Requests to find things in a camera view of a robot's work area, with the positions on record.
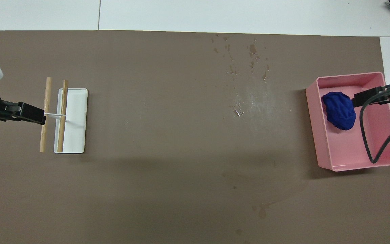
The brown table mat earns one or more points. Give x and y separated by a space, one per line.
147 135

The wooden rack rod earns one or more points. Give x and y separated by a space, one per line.
62 101
47 95

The blue towel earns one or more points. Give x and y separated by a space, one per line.
340 112

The white towel rack base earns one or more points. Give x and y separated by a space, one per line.
76 118

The pink plastic bin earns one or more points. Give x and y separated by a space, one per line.
350 149

